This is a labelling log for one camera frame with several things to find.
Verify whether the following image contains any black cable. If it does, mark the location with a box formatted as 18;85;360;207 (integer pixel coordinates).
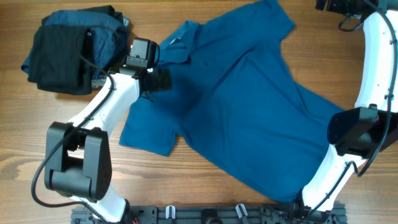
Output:
30;54;131;218
338;0;398;215

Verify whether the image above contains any right black cable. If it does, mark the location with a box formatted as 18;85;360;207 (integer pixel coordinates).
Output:
338;0;398;215

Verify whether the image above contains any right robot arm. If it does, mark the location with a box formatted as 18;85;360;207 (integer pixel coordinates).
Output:
289;0;397;222

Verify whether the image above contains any blue polo shirt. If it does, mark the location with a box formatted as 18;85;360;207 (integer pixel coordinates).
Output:
119;1;340;202

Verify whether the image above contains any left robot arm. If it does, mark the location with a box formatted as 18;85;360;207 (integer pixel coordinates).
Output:
31;38;171;223

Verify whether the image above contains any left black cable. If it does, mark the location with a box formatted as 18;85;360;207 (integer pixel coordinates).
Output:
30;54;131;218

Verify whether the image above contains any navy blue folded garment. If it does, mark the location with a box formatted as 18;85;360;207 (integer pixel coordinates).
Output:
21;26;130;81

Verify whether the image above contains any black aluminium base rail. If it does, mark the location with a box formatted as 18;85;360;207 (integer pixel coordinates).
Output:
70;203;348;224

